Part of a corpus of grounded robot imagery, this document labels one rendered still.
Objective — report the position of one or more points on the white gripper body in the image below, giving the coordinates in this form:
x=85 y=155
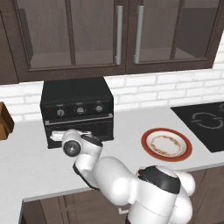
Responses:
x=57 y=136

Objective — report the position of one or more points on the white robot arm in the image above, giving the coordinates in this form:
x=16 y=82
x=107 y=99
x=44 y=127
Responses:
x=116 y=178

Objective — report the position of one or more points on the silver toaster oven knob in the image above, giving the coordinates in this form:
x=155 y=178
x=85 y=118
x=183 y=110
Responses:
x=80 y=110
x=99 y=108
x=60 y=112

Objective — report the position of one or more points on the black toaster oven door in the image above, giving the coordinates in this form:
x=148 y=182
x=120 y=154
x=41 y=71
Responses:
x=102 y=129

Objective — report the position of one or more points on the black toaster oven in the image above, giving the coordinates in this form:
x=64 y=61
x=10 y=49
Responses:
x=75 y=93

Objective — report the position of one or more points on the dark glass cupboard door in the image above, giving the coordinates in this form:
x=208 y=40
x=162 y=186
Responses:
x=70 y=35
x=175 y=32

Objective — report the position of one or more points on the brown wooden block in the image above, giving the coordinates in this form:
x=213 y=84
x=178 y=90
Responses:
x=5 y=124

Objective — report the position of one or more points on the dark wood base cupboard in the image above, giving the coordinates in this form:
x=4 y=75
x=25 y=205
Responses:
x=67 y=210
x=210 y=195

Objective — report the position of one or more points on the red rimmed white plate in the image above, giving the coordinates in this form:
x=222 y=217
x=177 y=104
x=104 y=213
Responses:
x=166 y=144

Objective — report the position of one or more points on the black hob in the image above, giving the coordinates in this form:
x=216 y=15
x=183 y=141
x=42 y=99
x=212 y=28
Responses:
x=204 y=122

